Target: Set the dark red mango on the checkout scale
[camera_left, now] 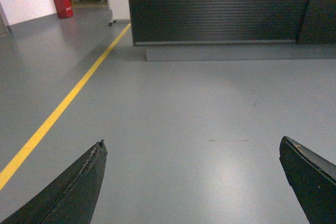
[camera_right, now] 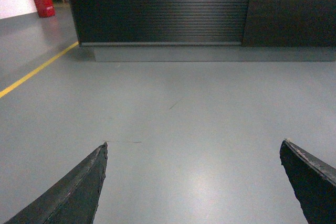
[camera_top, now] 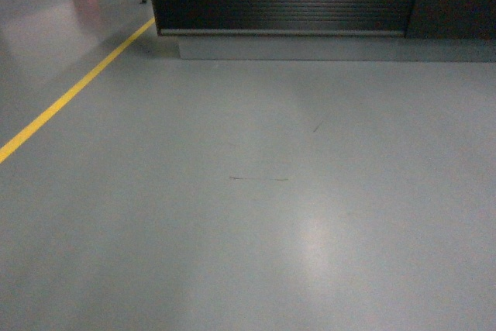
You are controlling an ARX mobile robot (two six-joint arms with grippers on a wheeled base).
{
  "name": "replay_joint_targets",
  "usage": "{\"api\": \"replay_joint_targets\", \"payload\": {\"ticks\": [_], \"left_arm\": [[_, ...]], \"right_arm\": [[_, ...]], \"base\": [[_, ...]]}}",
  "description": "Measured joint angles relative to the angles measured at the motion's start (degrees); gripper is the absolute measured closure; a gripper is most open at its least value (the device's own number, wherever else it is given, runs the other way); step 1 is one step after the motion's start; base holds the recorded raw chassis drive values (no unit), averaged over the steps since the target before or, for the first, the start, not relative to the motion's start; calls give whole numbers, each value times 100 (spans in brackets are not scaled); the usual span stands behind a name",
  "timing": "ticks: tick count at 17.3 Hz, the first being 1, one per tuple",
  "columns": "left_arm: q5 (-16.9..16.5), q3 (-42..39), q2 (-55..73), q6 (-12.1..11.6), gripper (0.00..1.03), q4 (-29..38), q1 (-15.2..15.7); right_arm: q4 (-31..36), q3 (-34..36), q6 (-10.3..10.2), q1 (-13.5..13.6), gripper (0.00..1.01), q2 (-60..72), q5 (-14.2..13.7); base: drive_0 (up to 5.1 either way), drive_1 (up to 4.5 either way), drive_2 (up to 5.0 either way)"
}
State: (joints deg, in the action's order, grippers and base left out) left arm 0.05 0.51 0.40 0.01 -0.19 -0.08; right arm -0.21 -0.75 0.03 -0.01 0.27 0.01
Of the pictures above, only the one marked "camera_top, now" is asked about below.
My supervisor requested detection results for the black checkout counter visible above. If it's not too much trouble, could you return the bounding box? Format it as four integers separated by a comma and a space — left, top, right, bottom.
152, 0, 495, 63

